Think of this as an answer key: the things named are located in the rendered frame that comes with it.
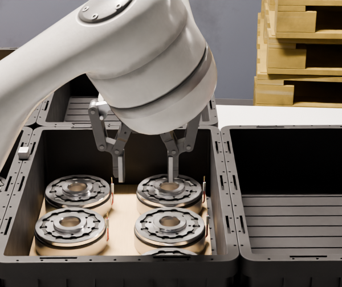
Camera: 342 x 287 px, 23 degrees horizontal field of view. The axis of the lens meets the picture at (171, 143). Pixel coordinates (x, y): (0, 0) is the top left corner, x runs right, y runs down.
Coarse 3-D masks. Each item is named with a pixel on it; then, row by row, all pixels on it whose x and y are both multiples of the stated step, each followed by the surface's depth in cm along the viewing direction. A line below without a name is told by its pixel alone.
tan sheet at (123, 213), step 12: (120, 192) 135; (132, 192) 135; (120, 204) 131; (132, 204) 131; (204, 204) 131; (108, 216) 128; (120, 216) 128; (132, 216) 128; (204, 216) 128; (120, 228) 125; (132, 228) 125; (108, 240) 122; (120, 240) 122; (132, 240) 122; (36, 252) 119; (108, 252) 119; (120, 252) 119; (132, 252) 119; (204, 252) 119
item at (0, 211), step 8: (24, 128) 134; (24, 136) 131; (24, 144) 128; (16, 152) 126; (16, 160) 123; (16, 168) 121; (8, 176) 119; (16, 176) 119; (8, 192) 114; (0, 200) 112; (8, 200) 112; (0, 208) 110; (0, 216) 108; (0, 224) 106
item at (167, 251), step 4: (160, 248) 114; (164, 248) 114; (168, 248) 114; (172, 248) 114; (176, 248) 114; (148, 252) 113; (152, 252) 113; (156, 252) 113; (160, 252) 114; (164, 252) 113; (168, 252) 113; (172, 252) 113; (176, 252) 114; (180, 252) 113; (184, 252) 113; (188, 252) 113; (192, 252) 113
